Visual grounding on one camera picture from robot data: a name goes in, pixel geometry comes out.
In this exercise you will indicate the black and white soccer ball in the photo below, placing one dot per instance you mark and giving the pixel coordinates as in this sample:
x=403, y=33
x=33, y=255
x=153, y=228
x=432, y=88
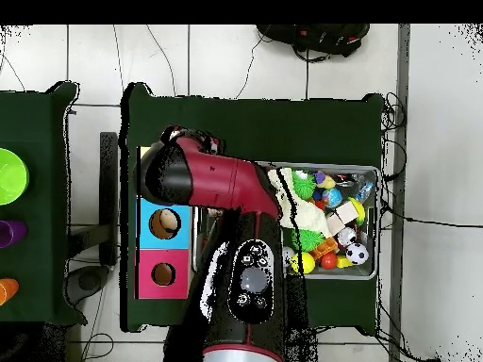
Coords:
x=357, y=253

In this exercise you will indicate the white baseball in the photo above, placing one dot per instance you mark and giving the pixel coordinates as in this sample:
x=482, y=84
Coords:
x=287, y=253

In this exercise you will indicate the orange cup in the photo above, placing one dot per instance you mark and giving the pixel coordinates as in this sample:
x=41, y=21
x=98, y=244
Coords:
x=8, y=290

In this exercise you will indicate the small green puffer ball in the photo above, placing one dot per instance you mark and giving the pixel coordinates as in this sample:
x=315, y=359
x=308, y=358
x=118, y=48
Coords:
x=309, y=239

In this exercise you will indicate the lime green bowl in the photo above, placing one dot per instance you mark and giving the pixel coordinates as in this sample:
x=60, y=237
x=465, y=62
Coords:
x=11, y=177

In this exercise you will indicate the purple cup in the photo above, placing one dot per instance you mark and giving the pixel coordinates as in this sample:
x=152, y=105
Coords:
x=13, y=233

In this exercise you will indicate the cream knitted cloth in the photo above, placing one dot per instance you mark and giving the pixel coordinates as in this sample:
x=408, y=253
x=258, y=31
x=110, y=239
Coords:
x=302, y=211

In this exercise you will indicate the plain yellow ball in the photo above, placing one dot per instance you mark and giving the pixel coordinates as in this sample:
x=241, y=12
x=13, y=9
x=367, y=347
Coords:
x=306, y=263

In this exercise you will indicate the black backpack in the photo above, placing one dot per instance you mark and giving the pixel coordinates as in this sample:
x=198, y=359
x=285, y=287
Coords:
x=317, y=36

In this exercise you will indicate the pale wooden cube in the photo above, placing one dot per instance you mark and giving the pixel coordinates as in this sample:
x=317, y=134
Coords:
x=347, y=212

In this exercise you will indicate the globe print ball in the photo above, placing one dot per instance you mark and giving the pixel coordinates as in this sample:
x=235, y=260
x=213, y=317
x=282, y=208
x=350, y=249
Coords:
x=332, y=198

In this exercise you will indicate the dark green table cloth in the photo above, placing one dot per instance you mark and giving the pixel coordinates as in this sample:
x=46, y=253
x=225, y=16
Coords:
x=256, y=113
x=30, y=120

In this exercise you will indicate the silver mesh bin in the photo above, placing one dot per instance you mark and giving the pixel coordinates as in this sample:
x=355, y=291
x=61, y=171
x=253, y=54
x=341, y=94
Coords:
x=362, y=273

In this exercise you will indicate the wooden box with three holes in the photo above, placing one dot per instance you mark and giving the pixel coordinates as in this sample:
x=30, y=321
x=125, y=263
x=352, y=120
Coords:
x=147, y=264

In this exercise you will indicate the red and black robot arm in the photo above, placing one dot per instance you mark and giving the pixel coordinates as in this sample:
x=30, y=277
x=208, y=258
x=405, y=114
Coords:
x=226, y=181

